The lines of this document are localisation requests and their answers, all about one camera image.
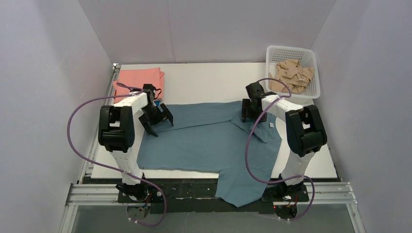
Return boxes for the grey-blue t shirt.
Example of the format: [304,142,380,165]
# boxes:
[137,101,282,207]

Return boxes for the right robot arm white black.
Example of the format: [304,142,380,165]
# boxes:
[240,82,327,202]

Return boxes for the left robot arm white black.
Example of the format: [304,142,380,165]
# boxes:
[98,83,173,202]

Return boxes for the pink folded t shirt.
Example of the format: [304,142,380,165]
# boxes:
[112,67,165,101]

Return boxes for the white plastic basket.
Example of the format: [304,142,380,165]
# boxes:
[265,46,321,99]

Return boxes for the beige crumpled t shirt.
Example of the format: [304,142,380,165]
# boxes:
[268,59,315,94]

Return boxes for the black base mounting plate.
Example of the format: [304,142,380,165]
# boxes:
[116,179,310,217]

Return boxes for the aluminium front frame rail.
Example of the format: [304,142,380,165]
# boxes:
[59,182,365,233]

